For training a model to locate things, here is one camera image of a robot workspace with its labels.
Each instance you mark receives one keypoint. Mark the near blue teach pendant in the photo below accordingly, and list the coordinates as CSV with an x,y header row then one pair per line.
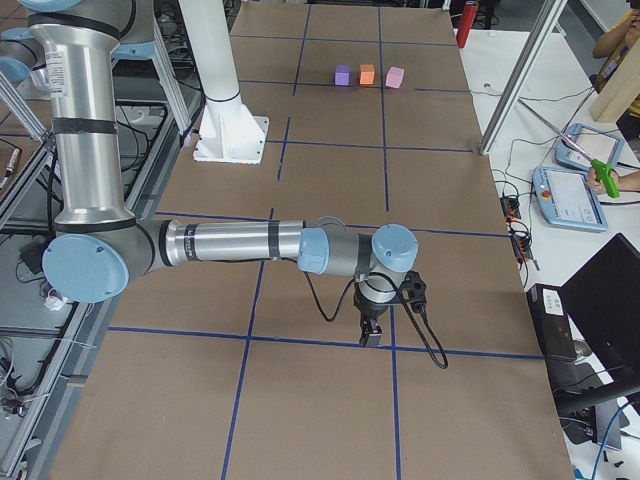
x,y
566,201

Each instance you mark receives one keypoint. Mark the red cylinder bottle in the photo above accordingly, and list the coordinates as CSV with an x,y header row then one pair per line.
x,y
466,22

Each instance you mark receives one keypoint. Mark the pink foam cube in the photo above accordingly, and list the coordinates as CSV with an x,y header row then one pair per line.
x,y
394,77

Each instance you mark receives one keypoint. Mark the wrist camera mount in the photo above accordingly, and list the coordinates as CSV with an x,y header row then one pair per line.
x,y
413,289

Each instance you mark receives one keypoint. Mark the green handled reacher grabber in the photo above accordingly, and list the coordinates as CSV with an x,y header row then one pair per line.
x,y
602,170

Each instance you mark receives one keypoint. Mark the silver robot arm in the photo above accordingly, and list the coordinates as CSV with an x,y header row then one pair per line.
x,y
100,246

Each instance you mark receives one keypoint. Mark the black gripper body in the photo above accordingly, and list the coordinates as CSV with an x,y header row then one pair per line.
x,y
369,311

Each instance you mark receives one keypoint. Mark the aluminium frame post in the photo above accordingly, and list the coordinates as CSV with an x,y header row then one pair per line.
x,y
542,28

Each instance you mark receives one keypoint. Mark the orange foam cube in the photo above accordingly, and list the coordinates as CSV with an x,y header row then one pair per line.
x,y
366,74

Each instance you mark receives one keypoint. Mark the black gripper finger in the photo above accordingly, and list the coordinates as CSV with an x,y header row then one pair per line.
x,y
371,334

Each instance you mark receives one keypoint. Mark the purple foam cube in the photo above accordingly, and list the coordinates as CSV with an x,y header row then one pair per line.
x,y
342,75

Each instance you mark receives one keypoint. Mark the far blue teach pendant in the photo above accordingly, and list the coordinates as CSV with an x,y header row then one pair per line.
x,y
605,146

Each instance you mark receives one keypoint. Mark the black laptop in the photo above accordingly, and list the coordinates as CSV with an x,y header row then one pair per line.
x,y
602,300

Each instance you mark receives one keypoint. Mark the blue teach pendant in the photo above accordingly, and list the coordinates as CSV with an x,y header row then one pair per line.
x,y
605,146
566,201

